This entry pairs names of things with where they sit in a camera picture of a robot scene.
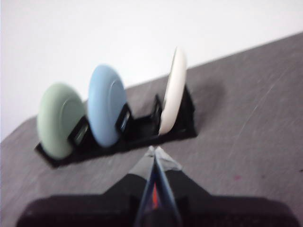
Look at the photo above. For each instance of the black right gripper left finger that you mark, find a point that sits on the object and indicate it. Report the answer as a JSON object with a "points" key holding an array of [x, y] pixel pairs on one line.
{"points": [[113, 208]]}

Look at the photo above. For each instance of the black plate rack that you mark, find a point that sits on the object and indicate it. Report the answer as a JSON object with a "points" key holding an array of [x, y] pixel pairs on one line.
{"points": [[142, 139]]}

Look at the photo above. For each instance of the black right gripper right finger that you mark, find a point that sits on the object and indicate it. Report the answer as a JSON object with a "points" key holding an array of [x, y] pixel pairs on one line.
{"points": [[201, 208]]}

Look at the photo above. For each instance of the cream white plate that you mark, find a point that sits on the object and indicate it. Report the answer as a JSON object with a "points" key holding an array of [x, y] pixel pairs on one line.
{"points": [[174, 94]]}

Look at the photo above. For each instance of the green plate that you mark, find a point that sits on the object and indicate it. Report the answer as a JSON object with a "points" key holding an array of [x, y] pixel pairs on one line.
{"points": [[55, 118]]}

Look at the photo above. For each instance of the blue plate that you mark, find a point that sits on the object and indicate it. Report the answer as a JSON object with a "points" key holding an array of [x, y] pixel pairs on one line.
{"points": [[104, 104]]}

